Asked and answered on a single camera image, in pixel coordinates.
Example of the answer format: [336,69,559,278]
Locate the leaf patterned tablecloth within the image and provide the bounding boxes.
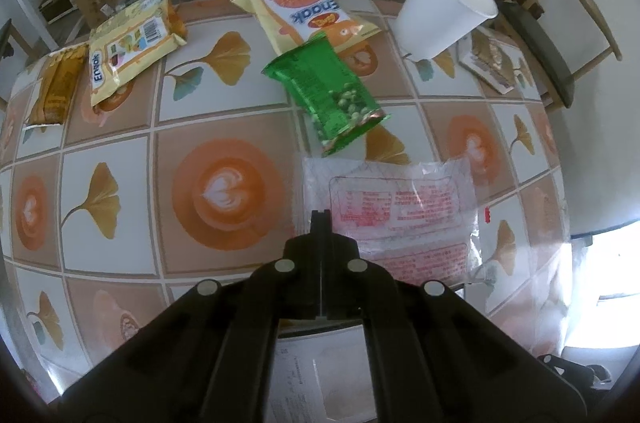
[0,0,571,404]

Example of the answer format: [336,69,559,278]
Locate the green pea snack packet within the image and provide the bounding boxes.
[262,30,390,158]

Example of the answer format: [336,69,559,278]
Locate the white paper cup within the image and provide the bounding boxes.
[395,0,500,61]

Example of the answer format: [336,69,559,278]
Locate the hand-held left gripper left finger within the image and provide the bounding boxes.
[60,209,322,423]

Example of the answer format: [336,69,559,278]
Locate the yellow orange snack packet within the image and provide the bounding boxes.
[230,0,381,56]

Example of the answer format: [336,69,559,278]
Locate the brown yellow packet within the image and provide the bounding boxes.
[25,46,87,126]

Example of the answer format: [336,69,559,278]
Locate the clear red printed plastic wrapper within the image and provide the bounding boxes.
[300,156,483,286]

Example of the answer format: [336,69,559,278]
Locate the wooden chair black seat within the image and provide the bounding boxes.
[500,0,623,109]

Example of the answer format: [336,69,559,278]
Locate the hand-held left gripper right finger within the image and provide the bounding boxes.
[320,209,586,423]

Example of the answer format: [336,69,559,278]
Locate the small printed card pack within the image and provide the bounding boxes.
[457,26,523,95]

